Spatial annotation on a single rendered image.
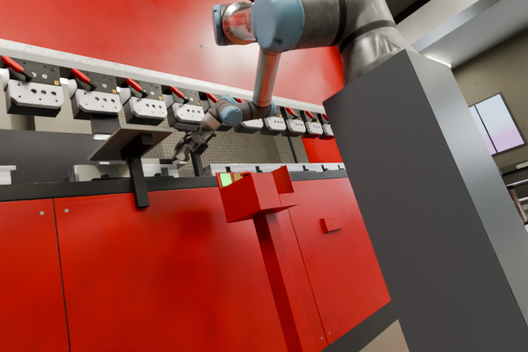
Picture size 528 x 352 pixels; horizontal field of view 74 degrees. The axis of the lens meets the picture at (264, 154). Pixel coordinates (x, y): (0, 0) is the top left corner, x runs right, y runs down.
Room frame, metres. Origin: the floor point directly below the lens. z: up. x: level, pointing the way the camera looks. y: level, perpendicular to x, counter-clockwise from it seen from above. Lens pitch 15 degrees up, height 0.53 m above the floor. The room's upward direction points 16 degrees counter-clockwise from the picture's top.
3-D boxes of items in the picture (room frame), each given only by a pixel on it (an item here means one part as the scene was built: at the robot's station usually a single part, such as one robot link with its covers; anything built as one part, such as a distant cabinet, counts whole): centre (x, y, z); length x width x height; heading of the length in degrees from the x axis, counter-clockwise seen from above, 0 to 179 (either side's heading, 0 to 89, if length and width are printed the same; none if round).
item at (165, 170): (1.24, 0.51, 0.92); 0.39 x 0.06 x 0.10; 140
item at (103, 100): (1.18, 0.56, 1.26); 0.15 x 0.09 x 0.17; 140
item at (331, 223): (1.88, -0.24, 0.58); 0.15 x 0.02 x 0.07; 140
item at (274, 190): (1.21, 0.06, 0.75); 0.20 x 0.16 x 0.18; 142
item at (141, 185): (1.08, 0.40, 0.88); 0.14 x 0.04 x 0.22; 50
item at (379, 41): (0.63, -0.26, 0.82); 0.15 x 0.15 x 0.10
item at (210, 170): (2.17, -0.27, 0.92); 1.68 x 0.06 x 0.10; 140
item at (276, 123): (1.95, -0.09, 1.26); 0.15 x 0.09 x 0.17; 140
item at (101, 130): (1.20, 0.54, 1.13); 0.10 x 0.02 x 0.10; 140
